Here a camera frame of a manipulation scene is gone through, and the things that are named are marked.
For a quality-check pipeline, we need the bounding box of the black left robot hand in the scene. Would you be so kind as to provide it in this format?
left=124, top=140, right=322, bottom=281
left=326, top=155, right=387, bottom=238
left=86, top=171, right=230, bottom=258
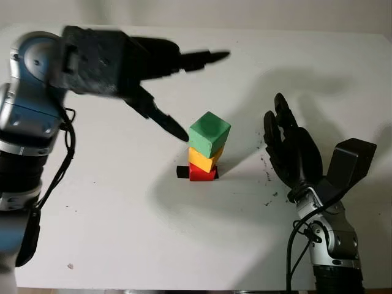
left=121, top=36, right=231, bottom=142

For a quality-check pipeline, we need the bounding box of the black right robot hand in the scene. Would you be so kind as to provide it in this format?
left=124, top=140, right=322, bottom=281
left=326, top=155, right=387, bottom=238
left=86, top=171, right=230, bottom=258
left=263, top=93, right=324, bottom=190

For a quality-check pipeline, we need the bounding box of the green block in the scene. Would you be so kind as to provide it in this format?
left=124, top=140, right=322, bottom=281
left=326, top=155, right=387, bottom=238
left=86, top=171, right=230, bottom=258
left=188, top=111, right=232, bottom=158

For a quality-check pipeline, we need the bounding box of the yellow block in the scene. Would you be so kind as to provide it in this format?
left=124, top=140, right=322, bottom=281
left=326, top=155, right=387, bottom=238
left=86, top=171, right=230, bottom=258
left=187, top=146, right=224, bottom=173

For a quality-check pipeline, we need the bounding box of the red block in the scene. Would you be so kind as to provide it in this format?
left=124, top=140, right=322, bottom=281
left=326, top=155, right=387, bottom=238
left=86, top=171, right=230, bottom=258
left=189, top=162, right=217, bottom=182

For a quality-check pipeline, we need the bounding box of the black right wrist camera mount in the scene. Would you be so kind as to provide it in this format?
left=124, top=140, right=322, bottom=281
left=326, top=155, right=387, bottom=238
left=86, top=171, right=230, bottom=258
left=318, top=137, right=377, bottom=206

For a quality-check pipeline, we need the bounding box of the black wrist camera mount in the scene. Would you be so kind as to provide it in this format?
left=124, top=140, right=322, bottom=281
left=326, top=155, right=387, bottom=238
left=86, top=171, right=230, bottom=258
left=50, top=26, right=130, bottom=99
left=318, top=137, right=377, bottom=206

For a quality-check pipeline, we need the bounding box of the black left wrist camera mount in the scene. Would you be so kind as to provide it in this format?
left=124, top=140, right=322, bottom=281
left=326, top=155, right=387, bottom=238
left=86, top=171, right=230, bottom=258
left=50, top=26, right=130, bottom=99

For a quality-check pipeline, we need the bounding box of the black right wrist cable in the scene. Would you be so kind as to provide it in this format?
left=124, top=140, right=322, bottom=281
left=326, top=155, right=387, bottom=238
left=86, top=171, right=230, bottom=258
left=286, top=197, right=341, bottom=294

